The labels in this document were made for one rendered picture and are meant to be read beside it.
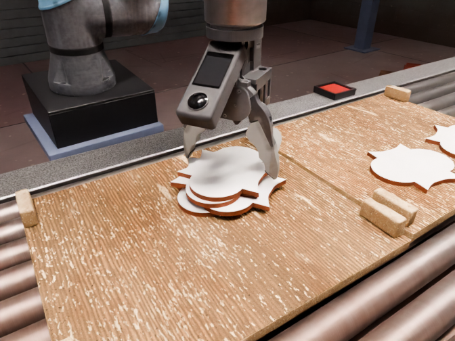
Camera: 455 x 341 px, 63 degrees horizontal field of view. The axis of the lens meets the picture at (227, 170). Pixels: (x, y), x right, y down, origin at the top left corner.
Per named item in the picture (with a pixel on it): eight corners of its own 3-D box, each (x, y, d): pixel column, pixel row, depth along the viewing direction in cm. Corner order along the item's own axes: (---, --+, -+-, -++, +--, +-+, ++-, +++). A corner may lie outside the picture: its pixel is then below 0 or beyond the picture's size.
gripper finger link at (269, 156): (302, 157, 54) (271, 103, 52) (290, 176, 50) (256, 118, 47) (284, 164, 56) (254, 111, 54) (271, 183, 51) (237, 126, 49)
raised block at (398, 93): (382, 95, 89) (385, 84, 88) (387, 94, 90) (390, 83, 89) (404, 103, 85) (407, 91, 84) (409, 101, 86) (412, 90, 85)
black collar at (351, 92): (313, 92, 98) (313, 85, 97) (333, 86, 101) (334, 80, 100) (334, 101, 92) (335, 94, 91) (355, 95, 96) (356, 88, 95)
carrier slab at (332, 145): (250, 140, 73) (250, 133, 72) (382, 99, 92) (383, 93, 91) (410, 243, 48) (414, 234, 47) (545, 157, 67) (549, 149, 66)
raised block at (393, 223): (357, 214, 50) (361, 198, 49) (366, 210, 51) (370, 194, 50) (395, 240, 46) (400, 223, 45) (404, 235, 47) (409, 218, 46)
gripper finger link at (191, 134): (202, 145, 61) (231, 107, 55) (184, 162, 57) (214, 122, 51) (188, 132, 61) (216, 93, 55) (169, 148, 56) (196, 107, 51)
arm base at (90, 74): (46, 76, 91) (36, 35, 85) (108, 69, 97) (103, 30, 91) (53, 100, 80) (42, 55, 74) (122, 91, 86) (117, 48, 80)
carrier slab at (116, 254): (20, 211, 54) (17, 202, 53) (250, 141, 72) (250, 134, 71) (79, 448, 29) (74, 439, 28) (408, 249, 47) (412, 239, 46)
